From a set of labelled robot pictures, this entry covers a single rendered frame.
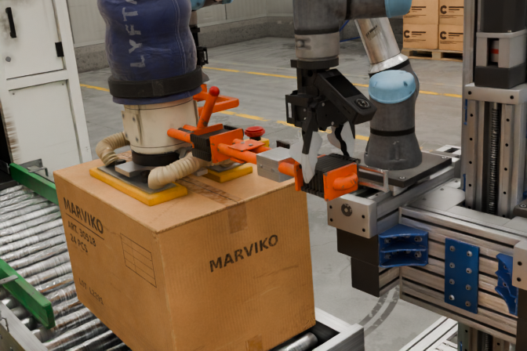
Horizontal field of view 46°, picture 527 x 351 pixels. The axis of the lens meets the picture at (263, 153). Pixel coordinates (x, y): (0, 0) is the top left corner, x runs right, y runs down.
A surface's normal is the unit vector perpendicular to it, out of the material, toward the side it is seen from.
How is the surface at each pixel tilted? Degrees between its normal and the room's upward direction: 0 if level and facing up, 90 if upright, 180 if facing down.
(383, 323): 0
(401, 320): 0
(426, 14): 92
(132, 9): 70
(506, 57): 90
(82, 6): 90
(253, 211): 90
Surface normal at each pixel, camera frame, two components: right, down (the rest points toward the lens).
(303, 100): -0.78, 0.23
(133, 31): -0.14, 0.59
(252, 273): 0.61, 0.18
